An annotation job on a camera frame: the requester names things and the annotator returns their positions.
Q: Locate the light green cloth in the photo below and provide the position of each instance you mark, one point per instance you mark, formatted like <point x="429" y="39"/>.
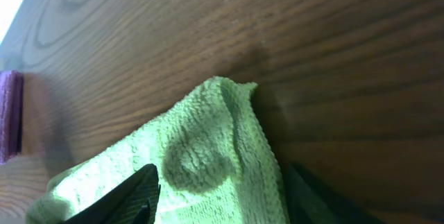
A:
<point x="214" y="163"/>

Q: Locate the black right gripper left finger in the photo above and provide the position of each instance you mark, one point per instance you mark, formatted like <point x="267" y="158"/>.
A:
<point x="134" y="201"/>

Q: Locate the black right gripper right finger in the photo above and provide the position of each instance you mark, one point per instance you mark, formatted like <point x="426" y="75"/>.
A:
<point x="311" y="201"/>

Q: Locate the folded pink cloth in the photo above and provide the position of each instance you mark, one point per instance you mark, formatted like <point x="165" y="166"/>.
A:
<point x="11" y="114"/>

